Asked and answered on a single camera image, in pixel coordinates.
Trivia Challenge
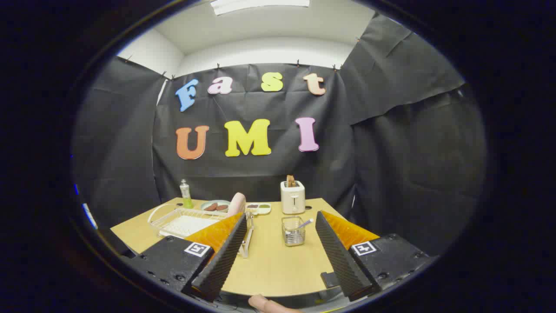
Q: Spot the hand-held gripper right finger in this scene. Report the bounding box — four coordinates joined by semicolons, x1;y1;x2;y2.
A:
315;210;437;301

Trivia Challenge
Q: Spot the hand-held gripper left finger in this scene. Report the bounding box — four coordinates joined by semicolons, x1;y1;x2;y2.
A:
130;212;248;303

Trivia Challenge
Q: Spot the white wire dish rack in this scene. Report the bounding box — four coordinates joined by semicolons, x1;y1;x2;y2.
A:
148;203;255;259

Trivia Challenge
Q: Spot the blue striped handle spoon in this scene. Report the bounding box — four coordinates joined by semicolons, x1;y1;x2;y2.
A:
285;218;314;237

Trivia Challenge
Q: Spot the metal wire basket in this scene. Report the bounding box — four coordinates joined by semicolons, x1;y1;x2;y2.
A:
281;216;306;247

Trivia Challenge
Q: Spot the pink plate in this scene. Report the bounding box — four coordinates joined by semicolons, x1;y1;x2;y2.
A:
226;192;246;218

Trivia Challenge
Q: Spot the light green plate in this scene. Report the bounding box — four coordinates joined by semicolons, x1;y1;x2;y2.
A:
200;200;231;213

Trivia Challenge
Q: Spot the white drip tray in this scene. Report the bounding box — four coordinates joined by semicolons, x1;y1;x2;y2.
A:
159;215;218;238

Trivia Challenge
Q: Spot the white divided snack tray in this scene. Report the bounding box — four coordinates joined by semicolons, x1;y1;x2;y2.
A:
245;202;272;216

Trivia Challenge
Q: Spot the green liquid plastic bottle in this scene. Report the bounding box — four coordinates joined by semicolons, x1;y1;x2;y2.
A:
180;179;194;209

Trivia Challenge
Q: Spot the white toaster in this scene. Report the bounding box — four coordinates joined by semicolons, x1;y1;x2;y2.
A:
280;180;306;215

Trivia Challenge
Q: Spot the black backdrop cloth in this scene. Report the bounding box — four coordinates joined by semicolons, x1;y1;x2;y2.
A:
72;13;487;257

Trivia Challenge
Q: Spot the white ceiling light panel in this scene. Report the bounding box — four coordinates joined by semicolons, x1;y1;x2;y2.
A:
211;0;310;16

